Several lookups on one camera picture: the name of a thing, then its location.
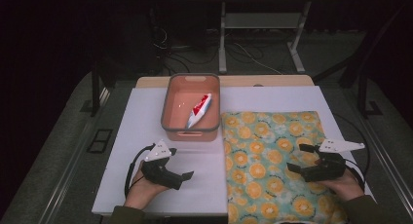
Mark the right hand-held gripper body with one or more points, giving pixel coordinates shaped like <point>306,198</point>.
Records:
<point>328,167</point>

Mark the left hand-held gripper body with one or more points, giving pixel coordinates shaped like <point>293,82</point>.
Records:
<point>161,174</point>

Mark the orange slice print cloth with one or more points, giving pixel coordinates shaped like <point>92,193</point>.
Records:
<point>269,165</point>

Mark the person's left hand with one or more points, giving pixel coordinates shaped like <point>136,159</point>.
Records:
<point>142,188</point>

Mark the person's right hand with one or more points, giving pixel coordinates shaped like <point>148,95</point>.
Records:
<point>345,186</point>

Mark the white board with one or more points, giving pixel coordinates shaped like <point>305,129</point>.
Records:
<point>149,120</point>

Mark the pink basket with grey rim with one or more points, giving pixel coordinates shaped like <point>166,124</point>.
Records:
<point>181,107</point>

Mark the red and white tube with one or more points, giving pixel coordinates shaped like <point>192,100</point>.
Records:
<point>198,111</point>

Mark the black metal stand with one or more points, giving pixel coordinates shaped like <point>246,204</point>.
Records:
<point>95,87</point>
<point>362,87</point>

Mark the wooden table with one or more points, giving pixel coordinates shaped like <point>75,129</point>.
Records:
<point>240,80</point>

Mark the grey metal desk frame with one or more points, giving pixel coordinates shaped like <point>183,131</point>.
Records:
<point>259,20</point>

